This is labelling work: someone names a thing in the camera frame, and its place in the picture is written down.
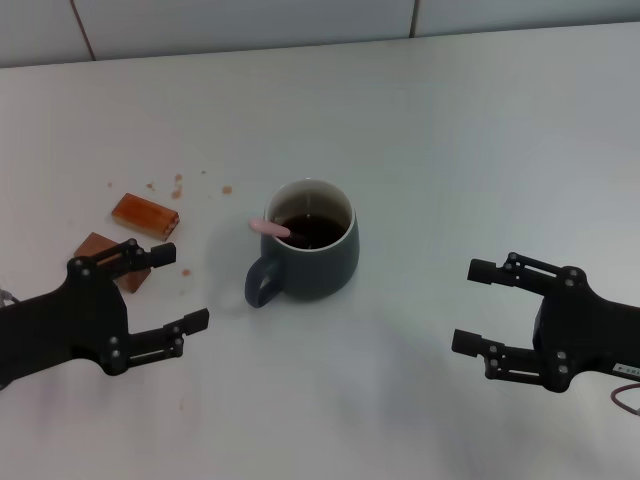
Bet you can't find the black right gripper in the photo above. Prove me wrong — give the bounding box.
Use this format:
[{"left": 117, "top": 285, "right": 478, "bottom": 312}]
[{"left": 451, "top": 252, "right": 640, "bottom": 394}]

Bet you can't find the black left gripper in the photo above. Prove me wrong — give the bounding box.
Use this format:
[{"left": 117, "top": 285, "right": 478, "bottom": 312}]
[{"left": 0, "top": 238, "right": 210, "bottom": 391}]

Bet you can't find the pink handled metal spoon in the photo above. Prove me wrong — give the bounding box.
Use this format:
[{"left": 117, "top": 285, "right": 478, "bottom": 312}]
[{"left": 249, "top": 217, "right": 311, "bottom": 246}]

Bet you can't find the grey ceramic cup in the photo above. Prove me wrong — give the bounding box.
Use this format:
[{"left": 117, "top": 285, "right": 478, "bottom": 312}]
[{"left": 244, "top": 178, "right": 360, "bottom": 310}]

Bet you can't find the brown wooden spoon rest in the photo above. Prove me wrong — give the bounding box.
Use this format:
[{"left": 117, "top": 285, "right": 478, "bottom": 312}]
[{"left": 73, "top": 231, "right": 152, "bottom": 294}]

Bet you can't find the orange grooved wooden block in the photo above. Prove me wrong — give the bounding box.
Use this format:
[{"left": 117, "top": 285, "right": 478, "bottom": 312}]
[{"left": 110, "top": 193, "right": 181, "bottom": 243}]

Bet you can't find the dark coffee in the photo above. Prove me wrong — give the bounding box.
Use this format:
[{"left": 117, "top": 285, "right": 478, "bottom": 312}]
[{"left": 277, "top": 214, "right": 350, "bottom": 250}]

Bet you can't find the right arm plug cable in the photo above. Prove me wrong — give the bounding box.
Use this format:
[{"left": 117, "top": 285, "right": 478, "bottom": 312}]
[{"left": 609, "top": 382, "right": 640, "bottom": 416}]

